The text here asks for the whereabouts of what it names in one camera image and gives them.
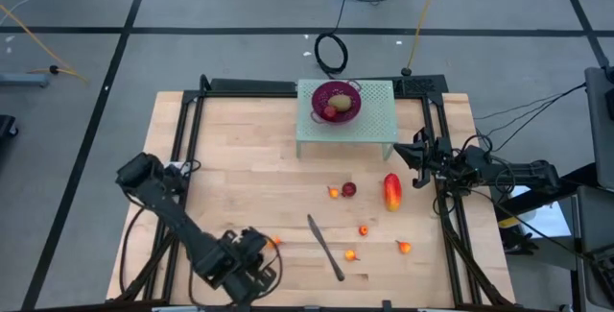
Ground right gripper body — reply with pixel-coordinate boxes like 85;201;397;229
411;127;465;189

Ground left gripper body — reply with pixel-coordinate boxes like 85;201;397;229
191;228;278;306

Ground large red yellow mango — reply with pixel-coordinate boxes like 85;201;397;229
383;172;403;213

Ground olive brown oval fruit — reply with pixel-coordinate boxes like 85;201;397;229
327;93;354;113

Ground maroon plastic colander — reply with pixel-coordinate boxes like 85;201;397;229
310;79;364;126

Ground pale green perforated riser table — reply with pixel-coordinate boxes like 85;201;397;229
295;79;399;160

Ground black yellow tool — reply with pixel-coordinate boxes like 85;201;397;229
497;215;541;255

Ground white box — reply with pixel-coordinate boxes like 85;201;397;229
506;181;573;240

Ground black diagonal beam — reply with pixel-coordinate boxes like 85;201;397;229
493;162;596;217

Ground grey cart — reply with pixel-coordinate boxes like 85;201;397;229
583;65;614;191
575;184;614;309

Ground black caster foot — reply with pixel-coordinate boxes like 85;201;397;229
0;114;19;139

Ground grey floor stand base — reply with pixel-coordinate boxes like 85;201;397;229
0;72;49;87

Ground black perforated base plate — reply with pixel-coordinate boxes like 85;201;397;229
392;74;448;96

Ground black base cable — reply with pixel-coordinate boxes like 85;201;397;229
118;191;146;297

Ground yellow hanging cable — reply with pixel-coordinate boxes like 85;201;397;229
401;0;446;78

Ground black coiled cable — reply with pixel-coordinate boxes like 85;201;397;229
314;0;356;76

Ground black aluminium frame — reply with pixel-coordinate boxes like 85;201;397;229
112;74;517;309

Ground thin black floor cable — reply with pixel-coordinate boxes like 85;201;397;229
474;83;587;153

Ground black flat base plate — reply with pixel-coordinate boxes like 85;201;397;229
210;78;296;93

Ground yellow floor cable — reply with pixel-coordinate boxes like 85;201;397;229
0;3;90;84

